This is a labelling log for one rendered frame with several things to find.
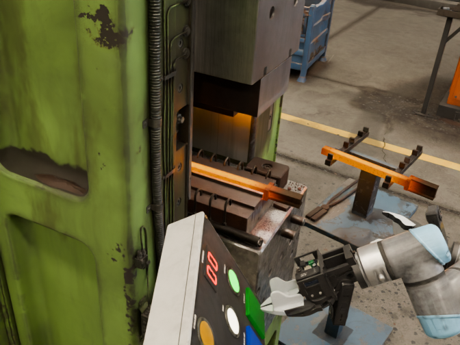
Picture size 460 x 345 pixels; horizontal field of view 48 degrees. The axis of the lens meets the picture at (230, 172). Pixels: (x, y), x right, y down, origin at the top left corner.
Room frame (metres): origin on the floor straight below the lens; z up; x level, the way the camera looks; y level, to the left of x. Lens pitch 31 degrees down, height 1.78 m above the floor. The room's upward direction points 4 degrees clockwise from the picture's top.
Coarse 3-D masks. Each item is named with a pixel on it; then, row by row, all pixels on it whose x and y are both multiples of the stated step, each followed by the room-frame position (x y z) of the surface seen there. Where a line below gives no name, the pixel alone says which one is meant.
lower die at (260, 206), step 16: (192, 160) 1.35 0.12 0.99; (208, 160) 1.35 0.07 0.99; (192, 176) 1.26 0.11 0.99; (208, 176) 1.25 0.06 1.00; (240, 176) 1.27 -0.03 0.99; (256, 176) 1.28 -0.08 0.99; (192, 192) 1.19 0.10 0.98; (208, 192) 1.18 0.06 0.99; (224, 192) 1.19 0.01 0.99; (240, 192) 1.19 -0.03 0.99; (256, 192) 1.18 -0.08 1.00; (192, 208) 1.15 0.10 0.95; (208, 208) 1.13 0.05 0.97; (240, 208) 1.13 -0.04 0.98; (256, 208) 1.14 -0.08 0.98; (240, 224) 1.09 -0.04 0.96
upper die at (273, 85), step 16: (288, 64) 1.25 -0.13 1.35; (208, 80) 1.14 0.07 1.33; (224, 80) 1.12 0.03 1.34; (272, 80) 1.16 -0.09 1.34; (288, 80) 1.26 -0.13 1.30; (208, 96) 1.14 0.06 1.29; (224, 96) 1.12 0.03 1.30; (240, 96) 1.10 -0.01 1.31; (256, 96) 1.09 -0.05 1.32; (272, 96) 1.17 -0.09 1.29; (240, 112) 1.10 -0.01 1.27; (256, 112) 1.09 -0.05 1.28
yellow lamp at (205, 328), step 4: (204, 324) 0.54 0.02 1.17; (200, 328) 0.53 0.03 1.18; (204, 328) 0.54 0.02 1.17; (208, 328) 0.55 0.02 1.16; (204, 332) 0.53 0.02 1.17; (208, 332) 0.54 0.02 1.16; (204, 336) 0.52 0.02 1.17; (208, 336) 0.53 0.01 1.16; (212, 336) 0.54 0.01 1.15; (204, 340) 0.52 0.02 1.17; (208, 340) 0.52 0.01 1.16; (212, 340) 0.53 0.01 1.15; (204, 344) 0.51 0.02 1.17; (208, 344) 0.52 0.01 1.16; (212, 344) 0.53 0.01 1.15
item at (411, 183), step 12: (336, 156) 1.54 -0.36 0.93; (348, 156) 1.53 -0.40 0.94; (360, 168) 1.49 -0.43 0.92; (372, 168) 1.47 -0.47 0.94; (384, 168) 1.47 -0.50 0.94; (396, 180) 1.42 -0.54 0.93; (408, 180) 1.39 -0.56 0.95; (420, 180) 1.39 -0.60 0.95; (420, 192) 1.38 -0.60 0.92; (432, 192) 1.36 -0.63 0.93
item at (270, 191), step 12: (192, 168) 1.28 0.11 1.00; (204, 168) 1.28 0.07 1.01; (228, 180) 1.23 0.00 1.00; (240, 180) 1.23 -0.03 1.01; (252, 180) 1.23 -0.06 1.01; (264, 192) 1.18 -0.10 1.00; (276, 192) 1.17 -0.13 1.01; (288, 192) 1.18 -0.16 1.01; (288, 204) 1.16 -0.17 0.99; (300, 204) 1.15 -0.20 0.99
